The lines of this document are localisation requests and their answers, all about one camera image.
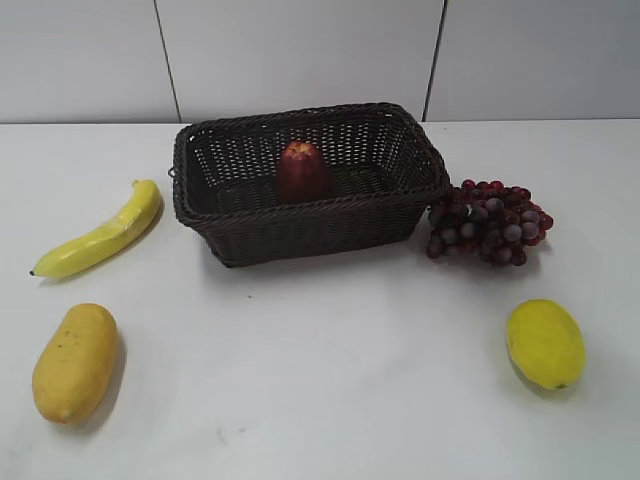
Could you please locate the red apple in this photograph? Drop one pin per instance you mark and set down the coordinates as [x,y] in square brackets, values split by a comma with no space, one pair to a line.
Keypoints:
[302,174]

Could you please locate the dark woven wicker basket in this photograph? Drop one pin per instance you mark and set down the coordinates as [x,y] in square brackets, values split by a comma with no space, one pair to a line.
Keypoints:
[384,173]

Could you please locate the purple grape bunch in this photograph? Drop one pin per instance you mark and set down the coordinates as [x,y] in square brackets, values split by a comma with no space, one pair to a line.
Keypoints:
[492,221]

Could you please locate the yellow banana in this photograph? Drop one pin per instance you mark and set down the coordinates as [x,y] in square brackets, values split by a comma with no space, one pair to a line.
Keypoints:
[124,228]

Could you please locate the yellow lemon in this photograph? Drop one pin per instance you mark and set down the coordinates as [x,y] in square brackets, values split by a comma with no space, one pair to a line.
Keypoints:
[546,344]

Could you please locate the orange yellow mango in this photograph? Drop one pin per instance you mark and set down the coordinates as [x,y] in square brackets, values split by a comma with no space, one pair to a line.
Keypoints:
[75,368]

